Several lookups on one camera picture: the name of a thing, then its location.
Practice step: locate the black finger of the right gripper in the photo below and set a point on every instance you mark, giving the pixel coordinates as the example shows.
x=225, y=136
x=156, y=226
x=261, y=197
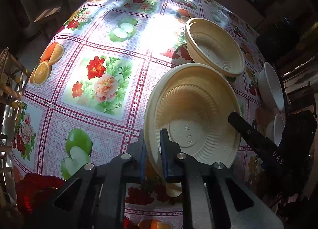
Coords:
x=268, y=151

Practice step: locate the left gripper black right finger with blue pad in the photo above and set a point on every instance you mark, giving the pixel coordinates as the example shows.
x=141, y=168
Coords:
x=212, y=196

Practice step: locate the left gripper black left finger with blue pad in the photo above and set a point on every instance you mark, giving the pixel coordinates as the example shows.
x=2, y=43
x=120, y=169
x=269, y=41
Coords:
x=94, y=196

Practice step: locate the white paper bowl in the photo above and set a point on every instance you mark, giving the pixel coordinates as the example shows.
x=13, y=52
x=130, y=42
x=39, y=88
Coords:
x=270, y=88
x=275, y=129

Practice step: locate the cream plastic bowl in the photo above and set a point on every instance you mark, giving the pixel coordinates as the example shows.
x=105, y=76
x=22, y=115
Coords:
x=193, y=102
x=209, y=44

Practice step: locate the red plastic basin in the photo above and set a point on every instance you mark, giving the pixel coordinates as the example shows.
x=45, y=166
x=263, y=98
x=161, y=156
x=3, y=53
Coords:
x=34, y=189

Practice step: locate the wooden chair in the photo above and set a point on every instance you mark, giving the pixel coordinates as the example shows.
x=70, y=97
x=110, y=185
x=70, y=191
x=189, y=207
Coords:
x=13, y=81

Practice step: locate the wooden stool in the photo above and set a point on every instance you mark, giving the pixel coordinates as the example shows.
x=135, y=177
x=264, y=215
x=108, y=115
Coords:
x=51, y=17

